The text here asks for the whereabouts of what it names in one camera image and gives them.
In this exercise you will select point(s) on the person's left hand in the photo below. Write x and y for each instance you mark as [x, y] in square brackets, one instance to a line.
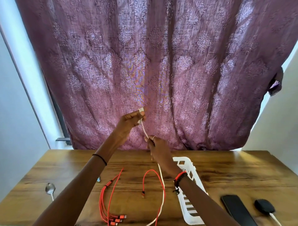
[127, 123]

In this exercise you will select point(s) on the person's right hand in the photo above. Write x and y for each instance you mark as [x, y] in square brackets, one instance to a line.
[163, 156]

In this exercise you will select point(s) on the person's right fingers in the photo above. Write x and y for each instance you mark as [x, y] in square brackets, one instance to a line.
[152, 142]

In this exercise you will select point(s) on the person's left fingers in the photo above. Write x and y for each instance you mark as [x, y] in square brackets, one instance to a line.
[137, 116]

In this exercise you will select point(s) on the person's right forearm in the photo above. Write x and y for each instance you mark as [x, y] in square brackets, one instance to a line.
[200, 202]

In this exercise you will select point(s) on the person's left forearm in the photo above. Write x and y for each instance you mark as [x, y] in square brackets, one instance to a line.
[81, 186]

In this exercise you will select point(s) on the black elastic wristband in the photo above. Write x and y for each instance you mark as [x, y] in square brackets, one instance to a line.
[101, 158]

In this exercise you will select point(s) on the white plastic slotted basket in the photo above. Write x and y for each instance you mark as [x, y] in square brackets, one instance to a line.
[194, 177]

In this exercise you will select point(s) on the purple patterned curtain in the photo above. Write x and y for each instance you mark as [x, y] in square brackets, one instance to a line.
[163, 58]

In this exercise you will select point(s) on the black smartphone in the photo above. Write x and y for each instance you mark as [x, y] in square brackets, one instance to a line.
[237, 209]

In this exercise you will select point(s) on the silver metal spoon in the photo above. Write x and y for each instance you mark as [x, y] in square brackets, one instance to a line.
[50, 188]

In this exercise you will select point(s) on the black charger adapter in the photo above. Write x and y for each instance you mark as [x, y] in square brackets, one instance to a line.
[264, 206]

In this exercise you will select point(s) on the black window frame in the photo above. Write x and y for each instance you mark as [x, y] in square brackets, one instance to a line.
[59, 121]

